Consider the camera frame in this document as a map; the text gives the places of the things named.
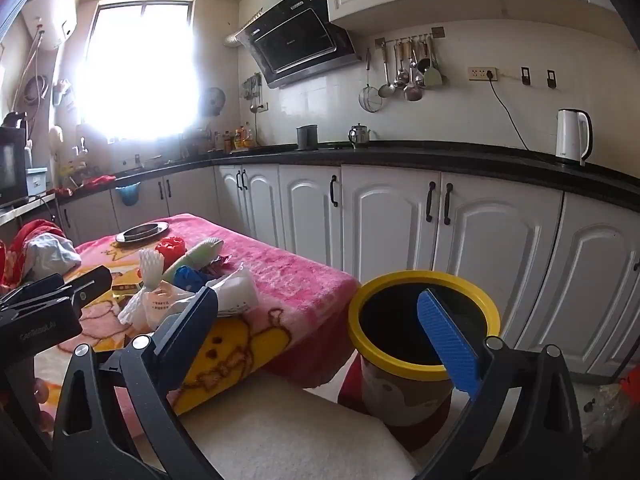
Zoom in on light blue storage box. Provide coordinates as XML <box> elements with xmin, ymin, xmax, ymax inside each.
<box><xmin>24</xmin><ymin>166</ymin><xmax>49</xmax><ymax>196</ymax></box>

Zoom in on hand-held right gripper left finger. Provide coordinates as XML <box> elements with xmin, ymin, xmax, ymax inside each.
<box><xmin>52</xmin><ymin>286</ymin><xmax>221</xmax><ymax>480</ymax></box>

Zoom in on round wall fan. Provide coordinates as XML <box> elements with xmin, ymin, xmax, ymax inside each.
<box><xmin>202</xmin><ymin>86</ymin><xmax>226</xmax><ymax>118</ymax></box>

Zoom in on clear plastic bag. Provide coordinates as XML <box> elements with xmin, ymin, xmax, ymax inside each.
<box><xmin>582</xmin><ymin>364</ymin><xmax>640</xmax><ymax>454</ymax></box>

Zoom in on blue hanging basket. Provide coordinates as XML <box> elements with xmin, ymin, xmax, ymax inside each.
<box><xmin>115</xmin><ymin>184</ymin><xmax>142</xmax><ymax>208</ymax></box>

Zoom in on row of condiment bottles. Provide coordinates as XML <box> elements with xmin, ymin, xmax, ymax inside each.
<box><xmin>213</xmin><ymin>126</ymin><xmax>257</xmax><ymax>152</ymax></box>

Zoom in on small wall utensil rack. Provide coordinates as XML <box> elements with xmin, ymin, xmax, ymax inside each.
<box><xmin>243</xmin><ymin>72</ymin><xmax>265</xmax><ymax>114</ymax></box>

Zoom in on row of hanging kitchen utensils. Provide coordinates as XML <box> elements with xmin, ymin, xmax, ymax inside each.
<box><xmin>375</xmin><ymin>25</ymin><xmax>447</xmax><ymax>104</ymax></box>

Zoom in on white plastic bag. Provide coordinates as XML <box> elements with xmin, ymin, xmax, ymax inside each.
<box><xmin>117</xmin><ymin>284</ymin><xmax>177</xmax><ymax>332</ymax></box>

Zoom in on hanging wire strainer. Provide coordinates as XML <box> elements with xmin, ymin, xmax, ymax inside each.
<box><xmin>358</xmin><ymin>49</ymin><xmax>384</xmax><ymax>112</ymax></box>

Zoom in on black range hood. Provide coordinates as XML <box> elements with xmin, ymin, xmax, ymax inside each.
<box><xmin>236</xmin><ymin>0</ymin><xmax>362</xmax><ymax>90</ymax></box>

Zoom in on yellow rimmed trash bin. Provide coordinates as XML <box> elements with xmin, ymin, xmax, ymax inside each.
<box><xmin>348</xmin><ymin>270</ymin><xmax>501</xmax><ymax>429</ymax></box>

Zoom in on white seat cushion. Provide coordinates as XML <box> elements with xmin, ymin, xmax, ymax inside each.
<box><xmin>175</xmin><ymin>373</ymin><xmax>417</xmax><ymax>480</ymax></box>

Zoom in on pile of clothes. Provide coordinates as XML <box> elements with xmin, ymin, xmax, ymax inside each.
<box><xmin>0</xmin><ymin>218</ymin><xmax>82</xmax><ymax>289</ymax></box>

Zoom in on white electric kettle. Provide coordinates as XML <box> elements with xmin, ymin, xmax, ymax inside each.
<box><xmin>555</xmin><ymin>108</ymin><xmax>594</xmax><ymax>167</ymax></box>

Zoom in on black cylindrical pot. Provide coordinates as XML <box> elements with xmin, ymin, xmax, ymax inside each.
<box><xmin>296</xmin><ymin>125</ymin><xmax>320</xmax><ymax>152</ymax></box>

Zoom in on kitchen window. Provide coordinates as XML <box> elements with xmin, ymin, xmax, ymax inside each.
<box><xmin>82</xmin><ymin>2</ymin><xmax>196</xmax><ymax>144</ymax></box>

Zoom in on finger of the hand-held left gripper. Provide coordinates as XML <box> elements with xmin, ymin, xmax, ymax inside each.
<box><xmin>0</xmin><ymin>273</ymin><xmax>68</xmax><ymax>307</ymax></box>
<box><xmin>50</xmin><ymin>266</ymin><xmax>112</xmax><ymax>317</ymax></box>

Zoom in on red cloth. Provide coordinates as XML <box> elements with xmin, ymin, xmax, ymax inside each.
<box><xmin>53</xmin><ymin>174</ymin><xmax>117</xmax><ymax>197</ymax></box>

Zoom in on white water heater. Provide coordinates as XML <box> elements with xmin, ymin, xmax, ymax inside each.
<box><xmin>22</xmin><ymin>0</ymin><xmax>79</xmax><ymax>52</ymax></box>

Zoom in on white tissue packet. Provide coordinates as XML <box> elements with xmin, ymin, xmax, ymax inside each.
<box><xmin>202</xmin><ymin>264</ymin><xmax>260</xmax><ymax>317</ymax></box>

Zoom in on blue wrapper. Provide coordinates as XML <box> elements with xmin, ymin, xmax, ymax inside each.
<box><xmin>174</xmin><ymin>265</ymin><xmax>204</xmax><ymax>291</ymax></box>

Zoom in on black power cable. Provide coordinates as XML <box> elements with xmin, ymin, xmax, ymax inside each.
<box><xmin>486</xmin><ymin>76</ymin><xmax>532</xmax><ymax>152</ymax></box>

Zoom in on black kitchen countertop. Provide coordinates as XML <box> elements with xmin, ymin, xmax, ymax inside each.
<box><xmin>0</xmin><ymin>142</ymin><xmax>640</xmax><ymax>214</ymax></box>

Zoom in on white lower cabinets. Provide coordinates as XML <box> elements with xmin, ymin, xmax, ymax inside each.
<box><xmin>56</xmin><ymin>162</ymin><xmax>640</xmax><ymax>387</ymax></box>

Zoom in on pink printed blanket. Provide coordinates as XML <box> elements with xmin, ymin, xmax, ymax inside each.
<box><xmin>30</xmin><ymin>212</ymin><xmax>362</xmax><ymax>441</ymax></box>

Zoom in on metal teapot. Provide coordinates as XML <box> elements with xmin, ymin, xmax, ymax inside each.
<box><xmin>348</xmin><ymin>123</ymin><xmax>372</xmax><ymax>150</ymax></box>

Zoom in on round metal plate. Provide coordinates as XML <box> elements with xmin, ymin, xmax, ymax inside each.
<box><xmin>115</xmin><ymin>221</ymin><xmax>171</xmax><ymax>244</ymax></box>

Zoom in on black microwave oven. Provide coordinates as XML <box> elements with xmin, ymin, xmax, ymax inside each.
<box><xmin>0</xmin><ymin>127</ymin><xmax>29</xmax><ymax>207</ymax></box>

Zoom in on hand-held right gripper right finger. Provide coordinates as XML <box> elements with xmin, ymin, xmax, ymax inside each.
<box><xmin>416</xmin><ymin>287</ymin><xmax>585</xmax><ymax>480</ymax></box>

